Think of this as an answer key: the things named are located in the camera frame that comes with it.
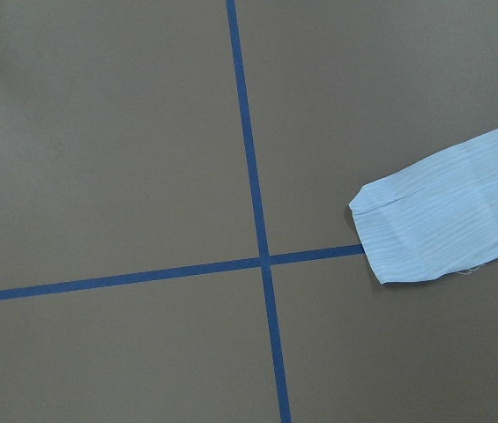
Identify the light blue button shirt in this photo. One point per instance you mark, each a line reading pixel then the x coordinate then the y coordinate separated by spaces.
pixel 435 217

